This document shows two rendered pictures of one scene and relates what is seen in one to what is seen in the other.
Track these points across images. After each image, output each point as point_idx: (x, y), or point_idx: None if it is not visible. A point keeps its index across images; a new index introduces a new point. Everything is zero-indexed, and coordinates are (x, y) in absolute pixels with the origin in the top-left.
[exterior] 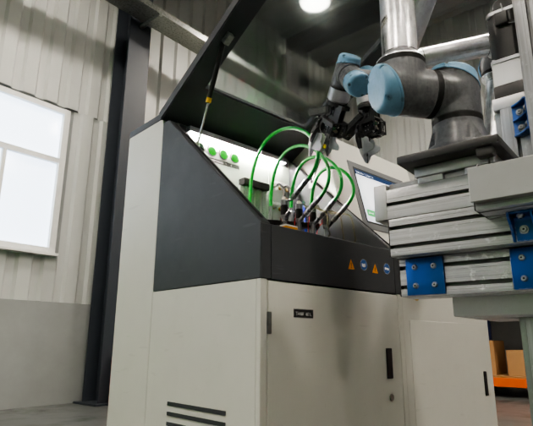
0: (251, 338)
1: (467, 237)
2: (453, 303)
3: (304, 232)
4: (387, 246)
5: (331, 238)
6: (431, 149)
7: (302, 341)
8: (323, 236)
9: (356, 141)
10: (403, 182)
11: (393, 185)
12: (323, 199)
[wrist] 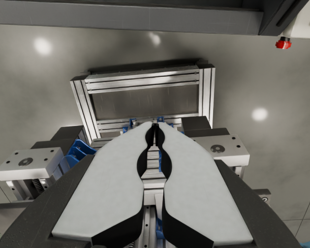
0: None
1: None
2: (91, 142)
3: (3, 24)
4: (268, 21)
5: (71, 27)
6: None
7: None
8: (51, 26)
9: (43, 196)
10: (13, 191)
11: (8, 184)
12: None
